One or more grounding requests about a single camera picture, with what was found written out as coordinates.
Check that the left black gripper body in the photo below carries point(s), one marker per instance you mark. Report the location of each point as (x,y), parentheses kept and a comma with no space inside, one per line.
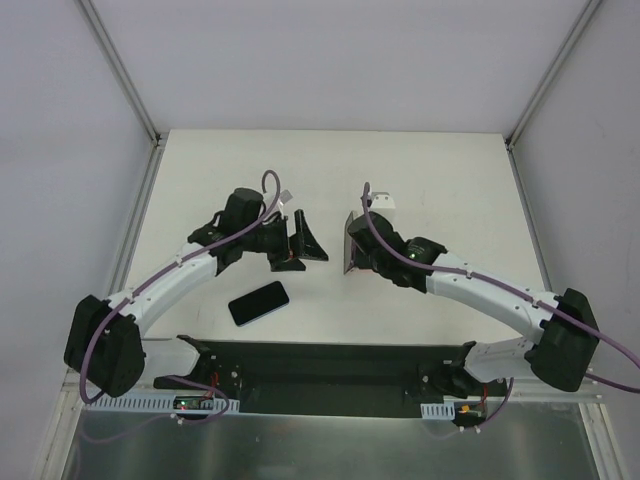
(288,240)

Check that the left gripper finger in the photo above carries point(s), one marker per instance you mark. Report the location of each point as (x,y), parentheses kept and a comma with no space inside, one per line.
(286,264)
(303,243)

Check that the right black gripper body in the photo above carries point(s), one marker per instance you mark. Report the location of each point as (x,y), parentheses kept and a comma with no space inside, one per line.
(351,245)

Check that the beige phone with case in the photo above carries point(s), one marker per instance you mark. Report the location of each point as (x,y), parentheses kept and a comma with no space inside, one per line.
(349,249)

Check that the blue smartphone black screen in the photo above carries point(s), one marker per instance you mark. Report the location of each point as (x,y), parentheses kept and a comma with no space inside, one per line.
(258,303)

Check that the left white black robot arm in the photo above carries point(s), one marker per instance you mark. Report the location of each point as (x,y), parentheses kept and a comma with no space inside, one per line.
(107,343)

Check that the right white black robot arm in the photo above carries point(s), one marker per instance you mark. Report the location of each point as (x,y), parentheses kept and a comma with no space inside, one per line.
(555,342)

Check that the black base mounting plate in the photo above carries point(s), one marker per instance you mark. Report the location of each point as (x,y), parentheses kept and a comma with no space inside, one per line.
(381,381)

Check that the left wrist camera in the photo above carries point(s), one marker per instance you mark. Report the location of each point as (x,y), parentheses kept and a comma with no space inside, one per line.
(285,196)

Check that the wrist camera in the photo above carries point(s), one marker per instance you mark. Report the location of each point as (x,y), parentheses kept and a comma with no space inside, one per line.
(383,204)
(285,196)

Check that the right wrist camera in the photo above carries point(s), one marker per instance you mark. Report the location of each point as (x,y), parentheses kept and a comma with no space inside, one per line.
(383,204)

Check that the right white cable duct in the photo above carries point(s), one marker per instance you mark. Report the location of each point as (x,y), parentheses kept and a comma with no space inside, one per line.
(444,411)

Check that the white cable duct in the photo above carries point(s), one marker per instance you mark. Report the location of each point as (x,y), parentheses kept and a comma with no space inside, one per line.
(444,411)
(165,403)

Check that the left white cable duct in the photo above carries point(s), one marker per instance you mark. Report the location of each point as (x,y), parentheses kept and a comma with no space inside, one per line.
(165,403)

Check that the left aluminium frame post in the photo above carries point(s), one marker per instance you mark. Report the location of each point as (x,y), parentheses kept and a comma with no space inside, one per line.
(106,45)

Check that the aluminium frame post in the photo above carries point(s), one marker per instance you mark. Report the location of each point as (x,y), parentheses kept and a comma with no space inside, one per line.
(554,69)
(106,45)

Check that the right aluminium frame post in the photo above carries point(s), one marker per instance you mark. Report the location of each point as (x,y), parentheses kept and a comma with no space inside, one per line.
(554,69)

